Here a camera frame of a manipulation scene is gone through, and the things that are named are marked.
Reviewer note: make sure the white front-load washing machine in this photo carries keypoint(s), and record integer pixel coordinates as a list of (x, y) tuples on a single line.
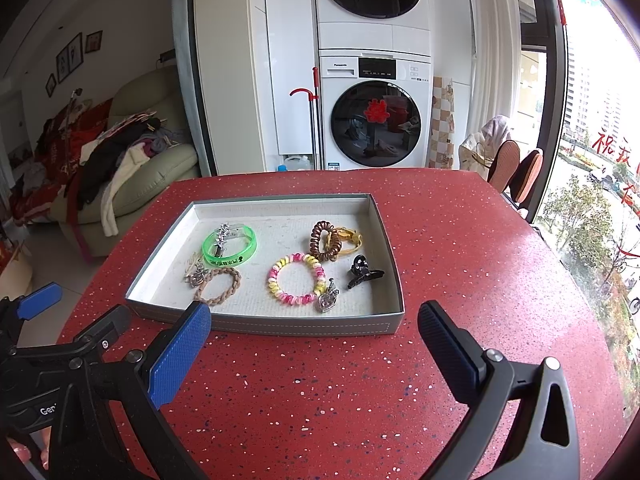
[(350, 132)]

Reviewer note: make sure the grey shallow tray box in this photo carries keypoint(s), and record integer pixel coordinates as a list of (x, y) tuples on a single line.
[(250, 285)]

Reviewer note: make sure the dark clothes pile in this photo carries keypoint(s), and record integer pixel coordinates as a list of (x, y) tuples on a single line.
[(100, 165)]

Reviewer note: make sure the silver rhinestone hair clip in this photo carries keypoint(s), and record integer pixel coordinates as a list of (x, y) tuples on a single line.
[(327, 302)]

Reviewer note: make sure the tall picture frame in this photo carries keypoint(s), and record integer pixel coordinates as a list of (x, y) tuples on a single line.
[(75, 51), (63, 64)]

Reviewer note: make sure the small square picture frame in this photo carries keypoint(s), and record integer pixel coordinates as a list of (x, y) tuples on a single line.
[(93, 41)]

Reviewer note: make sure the person's left hand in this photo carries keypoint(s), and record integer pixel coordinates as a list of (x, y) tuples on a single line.
[(17, 447)]

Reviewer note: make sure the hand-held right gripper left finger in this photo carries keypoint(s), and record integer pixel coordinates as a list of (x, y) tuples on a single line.
[(180, 350)]

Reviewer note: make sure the pale green sofa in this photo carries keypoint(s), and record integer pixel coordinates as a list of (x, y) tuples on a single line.
[(170, 170)]

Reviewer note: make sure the black claw hair clip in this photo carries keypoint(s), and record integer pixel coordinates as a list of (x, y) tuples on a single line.
[(362, 275)]

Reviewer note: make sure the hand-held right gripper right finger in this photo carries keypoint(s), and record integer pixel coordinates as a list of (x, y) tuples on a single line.
[(450, 352)]

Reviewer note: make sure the checkered beige panel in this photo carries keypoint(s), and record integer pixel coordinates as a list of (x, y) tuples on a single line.
[(440, 130)]

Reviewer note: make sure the clear plastic hair clip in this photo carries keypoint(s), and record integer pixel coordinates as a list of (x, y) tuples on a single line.
[(240, 227)]

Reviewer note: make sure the tiny picture frame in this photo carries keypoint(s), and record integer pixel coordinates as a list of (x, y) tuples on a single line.
[(51, 85)]

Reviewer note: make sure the beige cloth bag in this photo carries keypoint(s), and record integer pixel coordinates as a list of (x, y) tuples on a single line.
[(475, 155)]

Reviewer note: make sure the red blanket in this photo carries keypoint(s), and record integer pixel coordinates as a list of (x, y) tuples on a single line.
[(60, 155)]

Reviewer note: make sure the white garment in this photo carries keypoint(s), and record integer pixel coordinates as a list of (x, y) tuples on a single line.
[(112, 195)]

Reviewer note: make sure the green translucent bangle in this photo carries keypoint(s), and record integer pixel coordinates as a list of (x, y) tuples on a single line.
[(248, 255)]

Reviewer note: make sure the brown padded chair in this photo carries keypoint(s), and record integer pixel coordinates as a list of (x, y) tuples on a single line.
[(529, 175), (504, 165)]

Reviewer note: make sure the white plastic jug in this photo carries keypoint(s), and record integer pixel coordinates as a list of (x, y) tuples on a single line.
[(295, 162)]

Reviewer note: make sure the red paper cutout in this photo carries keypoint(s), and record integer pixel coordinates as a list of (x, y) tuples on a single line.
[(378, 110)]

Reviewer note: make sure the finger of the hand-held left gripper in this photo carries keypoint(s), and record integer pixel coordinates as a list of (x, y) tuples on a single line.
[(102, 327), (40, 301)]

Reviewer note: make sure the white tall cabinet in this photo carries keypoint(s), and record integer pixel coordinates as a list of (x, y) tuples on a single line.
[(235, 85)]

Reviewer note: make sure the dark wall fixture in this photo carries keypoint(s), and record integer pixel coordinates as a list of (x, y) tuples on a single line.
[(167, 57)]

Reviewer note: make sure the red window sticker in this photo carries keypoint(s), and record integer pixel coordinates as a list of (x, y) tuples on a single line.
[(605, 142)]

